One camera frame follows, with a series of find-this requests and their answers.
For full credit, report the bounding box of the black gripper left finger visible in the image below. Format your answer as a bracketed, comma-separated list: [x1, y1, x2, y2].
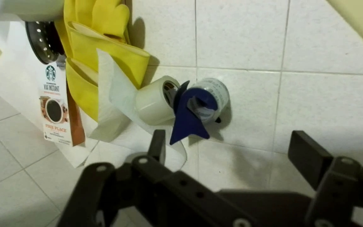
[56, 128, 258, 227]

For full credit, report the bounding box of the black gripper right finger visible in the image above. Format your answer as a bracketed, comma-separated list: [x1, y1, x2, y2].
[287, 130, 363, 227]

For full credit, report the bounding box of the yellow rubber glove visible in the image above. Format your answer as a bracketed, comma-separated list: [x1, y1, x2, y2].
[61, 0, 131, 43]
[63, 23, 151, 123]

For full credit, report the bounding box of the tape roll with dark dispenser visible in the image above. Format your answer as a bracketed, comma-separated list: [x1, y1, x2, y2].
[169, 77, 232, 146]

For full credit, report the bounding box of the Starbucks coffee box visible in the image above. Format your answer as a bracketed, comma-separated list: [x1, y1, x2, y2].
[37, 55, 85, 147]

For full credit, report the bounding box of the clear packing tape roll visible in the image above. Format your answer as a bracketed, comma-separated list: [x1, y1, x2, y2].
[133, 74, 181, 126]

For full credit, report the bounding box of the black perforated strainer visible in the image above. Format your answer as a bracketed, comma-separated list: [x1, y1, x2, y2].
[24, 20, 65, 65]

